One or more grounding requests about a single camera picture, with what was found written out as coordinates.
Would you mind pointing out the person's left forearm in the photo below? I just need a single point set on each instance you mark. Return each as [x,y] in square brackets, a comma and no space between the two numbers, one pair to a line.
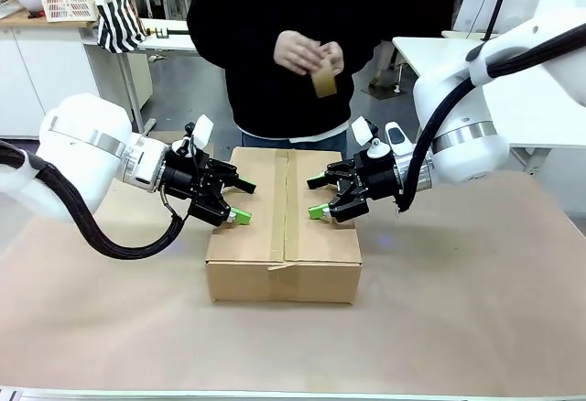
[361,48]

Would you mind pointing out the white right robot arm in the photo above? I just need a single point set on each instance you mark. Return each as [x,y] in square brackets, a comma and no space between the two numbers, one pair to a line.
[467,99]

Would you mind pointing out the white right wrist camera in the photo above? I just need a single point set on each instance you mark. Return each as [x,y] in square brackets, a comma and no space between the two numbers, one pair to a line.
[364,130]

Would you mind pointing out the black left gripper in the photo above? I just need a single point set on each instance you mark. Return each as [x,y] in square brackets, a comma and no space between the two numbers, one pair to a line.
[192,186]

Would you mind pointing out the black tripod pole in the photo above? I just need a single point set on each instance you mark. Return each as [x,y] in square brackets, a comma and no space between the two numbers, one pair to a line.
[169,33]

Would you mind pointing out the person's right hand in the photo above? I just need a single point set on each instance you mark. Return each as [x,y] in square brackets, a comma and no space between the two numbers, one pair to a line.
[297,53]

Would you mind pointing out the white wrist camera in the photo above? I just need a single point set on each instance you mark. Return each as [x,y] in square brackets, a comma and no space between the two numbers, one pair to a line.
[202,128]
[364,130]

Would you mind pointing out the white low cabinet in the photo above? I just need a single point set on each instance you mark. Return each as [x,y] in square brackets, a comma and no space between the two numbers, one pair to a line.
[55,76]

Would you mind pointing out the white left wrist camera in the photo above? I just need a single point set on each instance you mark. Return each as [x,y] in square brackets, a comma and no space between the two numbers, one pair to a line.
[202,128]

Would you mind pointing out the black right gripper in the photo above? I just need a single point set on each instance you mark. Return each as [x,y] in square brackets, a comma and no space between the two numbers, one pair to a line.
[371,181]

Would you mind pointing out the person's right forearm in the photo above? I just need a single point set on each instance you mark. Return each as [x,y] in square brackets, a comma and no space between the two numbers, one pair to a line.
[238,30]

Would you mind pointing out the person in black sweater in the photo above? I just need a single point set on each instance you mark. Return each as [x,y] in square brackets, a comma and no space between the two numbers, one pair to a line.
[256,99]

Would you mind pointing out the person's left hand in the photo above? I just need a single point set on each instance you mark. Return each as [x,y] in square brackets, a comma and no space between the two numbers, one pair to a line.
[333,55]

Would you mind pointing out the brown cardboard box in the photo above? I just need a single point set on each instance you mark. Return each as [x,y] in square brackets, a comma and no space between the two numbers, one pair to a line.
[284,277]

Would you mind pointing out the white folding table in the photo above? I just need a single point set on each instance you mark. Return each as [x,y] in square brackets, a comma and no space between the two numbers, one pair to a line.
[169,41]

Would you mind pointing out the brown packing tape roll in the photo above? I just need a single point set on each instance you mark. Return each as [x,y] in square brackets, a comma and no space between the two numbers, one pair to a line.
[325,83]

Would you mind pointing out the large white side table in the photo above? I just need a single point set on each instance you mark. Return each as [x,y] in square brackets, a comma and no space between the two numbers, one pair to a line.
[540,126]

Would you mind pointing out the black white striped bag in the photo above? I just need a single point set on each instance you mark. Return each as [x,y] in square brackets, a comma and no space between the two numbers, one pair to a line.
[120,21]

